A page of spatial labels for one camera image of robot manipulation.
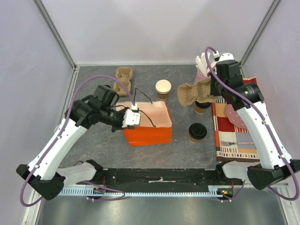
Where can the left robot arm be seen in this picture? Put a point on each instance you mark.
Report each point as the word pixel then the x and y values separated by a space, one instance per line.
pixel 43 173

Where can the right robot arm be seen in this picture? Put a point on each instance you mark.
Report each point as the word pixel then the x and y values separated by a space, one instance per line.
pixel 275 164

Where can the patterned orange cloth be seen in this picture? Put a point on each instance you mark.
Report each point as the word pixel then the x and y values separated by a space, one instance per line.
pixel 232 143

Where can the brown paper cup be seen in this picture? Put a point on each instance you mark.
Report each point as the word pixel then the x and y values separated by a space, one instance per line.
pixel 195 139
pixel 199 110
pixel 163 87

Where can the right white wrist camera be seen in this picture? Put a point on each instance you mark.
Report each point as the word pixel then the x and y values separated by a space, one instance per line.
pixel 218 57

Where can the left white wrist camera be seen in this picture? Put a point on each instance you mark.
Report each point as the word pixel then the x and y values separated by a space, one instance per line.
pixel 132 117

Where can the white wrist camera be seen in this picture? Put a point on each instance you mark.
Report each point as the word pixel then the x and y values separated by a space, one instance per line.
pixel 132 117
pixel 218 57

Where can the orange paper bag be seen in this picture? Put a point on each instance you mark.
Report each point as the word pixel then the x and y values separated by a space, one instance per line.
pixel 155 124

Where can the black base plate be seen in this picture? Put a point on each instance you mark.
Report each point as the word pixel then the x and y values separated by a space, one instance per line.
pixel 161 180

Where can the cardboard cup carrier stack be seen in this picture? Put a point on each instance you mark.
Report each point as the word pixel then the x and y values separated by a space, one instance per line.
pixel 124 75

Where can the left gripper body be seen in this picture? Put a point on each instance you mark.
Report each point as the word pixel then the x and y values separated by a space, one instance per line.
pixel 115 118

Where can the pink dotted plate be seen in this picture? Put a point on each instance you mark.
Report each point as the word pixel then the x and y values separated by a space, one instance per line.
pixel 233 117

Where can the pink straw holder cup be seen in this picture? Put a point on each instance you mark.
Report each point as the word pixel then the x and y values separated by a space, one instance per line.
pixel 200 77

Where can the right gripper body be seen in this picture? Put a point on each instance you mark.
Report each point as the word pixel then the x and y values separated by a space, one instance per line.
pixel 213 86

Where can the aluminium cable duct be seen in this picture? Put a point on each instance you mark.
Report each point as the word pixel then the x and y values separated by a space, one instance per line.
pixel 91 191

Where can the black cup lid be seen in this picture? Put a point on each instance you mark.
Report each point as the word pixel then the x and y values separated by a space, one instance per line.
pixel 203 105
pixel 197 131

